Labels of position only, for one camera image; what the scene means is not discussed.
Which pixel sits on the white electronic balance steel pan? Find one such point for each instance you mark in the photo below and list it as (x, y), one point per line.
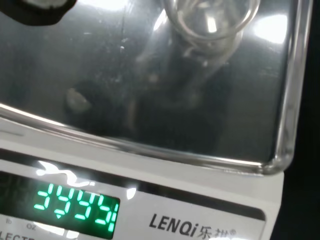
(155, 140)

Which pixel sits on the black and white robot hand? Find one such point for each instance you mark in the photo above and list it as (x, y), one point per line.
(37, 15)

